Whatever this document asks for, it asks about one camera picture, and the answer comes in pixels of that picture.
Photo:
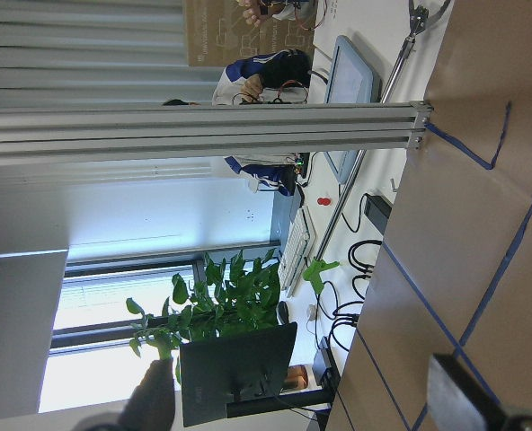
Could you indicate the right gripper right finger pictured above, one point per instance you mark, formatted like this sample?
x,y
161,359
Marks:
x,y
456,401

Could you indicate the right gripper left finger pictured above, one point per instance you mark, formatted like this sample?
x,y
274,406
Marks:
x,y
151,405

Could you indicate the black monitor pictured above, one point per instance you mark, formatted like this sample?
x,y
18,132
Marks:
x,y
243,375

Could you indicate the green potted plant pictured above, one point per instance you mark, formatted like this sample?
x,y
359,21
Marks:
x,y
237,295

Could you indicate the reacher grabber tool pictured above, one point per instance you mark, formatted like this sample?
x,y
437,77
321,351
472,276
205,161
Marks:
x,y
419,21

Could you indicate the black power adapter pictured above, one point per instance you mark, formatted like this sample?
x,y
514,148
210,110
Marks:
x,y
377,209

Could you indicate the white keyboard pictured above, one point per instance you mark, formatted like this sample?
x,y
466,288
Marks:
x,y
301,239

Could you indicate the teach pendant tablet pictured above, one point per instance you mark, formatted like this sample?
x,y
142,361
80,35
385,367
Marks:
x,y
352,79

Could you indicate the seated person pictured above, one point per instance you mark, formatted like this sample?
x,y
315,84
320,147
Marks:
x,y
265,87

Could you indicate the brown cardboard box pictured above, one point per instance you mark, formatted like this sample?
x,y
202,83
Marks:
x,y
217,34

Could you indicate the aluminium frame post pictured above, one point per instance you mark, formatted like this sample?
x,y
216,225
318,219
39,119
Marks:
x,y
73,136

